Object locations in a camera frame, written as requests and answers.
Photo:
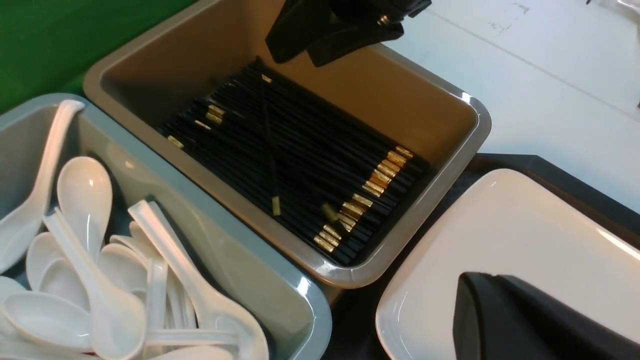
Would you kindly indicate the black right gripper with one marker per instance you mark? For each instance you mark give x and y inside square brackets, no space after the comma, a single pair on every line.
[302,25]

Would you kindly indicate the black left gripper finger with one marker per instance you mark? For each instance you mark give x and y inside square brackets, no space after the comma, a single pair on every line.
[501,317]

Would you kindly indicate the large white square plate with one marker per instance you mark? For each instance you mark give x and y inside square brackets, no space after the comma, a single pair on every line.
[507,224]

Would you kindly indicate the brown plastic bin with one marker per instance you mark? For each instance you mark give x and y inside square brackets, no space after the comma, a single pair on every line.
[154,76]

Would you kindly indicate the pile of black chopsticks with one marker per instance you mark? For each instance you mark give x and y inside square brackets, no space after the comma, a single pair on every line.
[334,182]

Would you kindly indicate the black serving tray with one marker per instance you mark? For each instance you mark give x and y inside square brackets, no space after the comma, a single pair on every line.
[354,336]

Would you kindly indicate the blue plastic bin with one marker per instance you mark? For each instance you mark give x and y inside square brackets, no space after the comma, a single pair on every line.
[292,310]

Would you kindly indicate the green cloth backdrop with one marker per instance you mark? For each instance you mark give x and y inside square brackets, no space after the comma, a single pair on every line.
[47,46]

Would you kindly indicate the pile of white spoons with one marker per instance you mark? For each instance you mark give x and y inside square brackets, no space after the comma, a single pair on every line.
[101,221]

